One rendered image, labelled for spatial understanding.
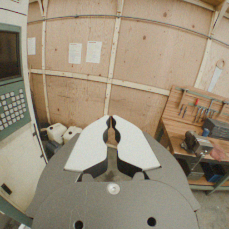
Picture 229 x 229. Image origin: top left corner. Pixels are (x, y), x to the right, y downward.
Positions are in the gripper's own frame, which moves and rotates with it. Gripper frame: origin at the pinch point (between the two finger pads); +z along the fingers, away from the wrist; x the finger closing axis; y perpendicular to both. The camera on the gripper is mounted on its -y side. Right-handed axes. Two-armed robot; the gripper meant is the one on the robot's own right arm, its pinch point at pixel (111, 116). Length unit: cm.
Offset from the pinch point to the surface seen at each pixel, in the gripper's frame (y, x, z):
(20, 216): 44, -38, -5
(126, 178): 150, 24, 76
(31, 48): -40, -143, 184
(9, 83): 1, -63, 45
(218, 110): 46, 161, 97
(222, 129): 62, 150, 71
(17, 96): 11, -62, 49
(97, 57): -11, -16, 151
